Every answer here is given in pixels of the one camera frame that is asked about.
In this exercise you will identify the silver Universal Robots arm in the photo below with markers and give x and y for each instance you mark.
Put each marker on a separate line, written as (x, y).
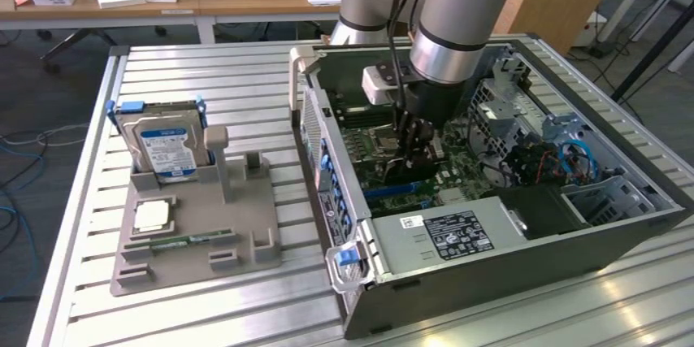
(460, 18)

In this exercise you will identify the blue expansion slot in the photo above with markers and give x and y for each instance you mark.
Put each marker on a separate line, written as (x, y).
(392, 192)

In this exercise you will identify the wooden office desk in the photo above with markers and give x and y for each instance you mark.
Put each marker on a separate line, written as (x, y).
(260, 1)
(81, 11)

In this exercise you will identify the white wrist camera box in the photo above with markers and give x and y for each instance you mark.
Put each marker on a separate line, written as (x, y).
(376, 87)

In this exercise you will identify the green motherboard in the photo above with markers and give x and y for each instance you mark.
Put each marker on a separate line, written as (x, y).
(460, 176)

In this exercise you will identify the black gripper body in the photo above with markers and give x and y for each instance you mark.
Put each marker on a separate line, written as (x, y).
(434, 101)

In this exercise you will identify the black open PC case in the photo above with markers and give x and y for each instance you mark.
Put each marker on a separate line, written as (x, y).
(487, 294)

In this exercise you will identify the black RAM slot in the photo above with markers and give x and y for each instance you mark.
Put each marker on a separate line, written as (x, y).
(363, 122)

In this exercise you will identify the black office chair base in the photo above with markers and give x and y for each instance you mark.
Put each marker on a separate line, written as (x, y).
(52, 66)

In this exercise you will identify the open silver disk bay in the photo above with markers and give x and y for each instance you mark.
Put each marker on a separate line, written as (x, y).
(612, 200)

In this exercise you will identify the black stand pole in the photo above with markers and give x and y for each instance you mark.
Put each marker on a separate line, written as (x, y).
(652, 44)

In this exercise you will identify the CPU socket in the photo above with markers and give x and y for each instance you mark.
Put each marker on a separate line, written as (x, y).
(382, 140)

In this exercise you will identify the hard disk with blue rails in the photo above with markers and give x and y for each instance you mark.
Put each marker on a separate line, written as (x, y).
(163, 148)

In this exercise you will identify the grey parts rack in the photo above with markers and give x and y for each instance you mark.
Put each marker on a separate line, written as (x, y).
(216, 233)

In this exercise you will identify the perforated silver disk bay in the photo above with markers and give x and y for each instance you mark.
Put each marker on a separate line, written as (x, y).
(498, 119)

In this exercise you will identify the black graphics card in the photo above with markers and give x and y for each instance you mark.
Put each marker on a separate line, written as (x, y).
(418, 174)

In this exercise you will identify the silver CPU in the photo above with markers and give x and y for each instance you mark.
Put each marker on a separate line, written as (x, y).
(152, 216)

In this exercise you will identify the blue release tab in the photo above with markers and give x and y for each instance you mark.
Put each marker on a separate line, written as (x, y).
(346, 258)

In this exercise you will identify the grey power supply unit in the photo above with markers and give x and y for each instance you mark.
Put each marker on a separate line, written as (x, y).
(400, 249)

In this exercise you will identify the green RAM stick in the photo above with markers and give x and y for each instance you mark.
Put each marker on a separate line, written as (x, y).
(181, 239)

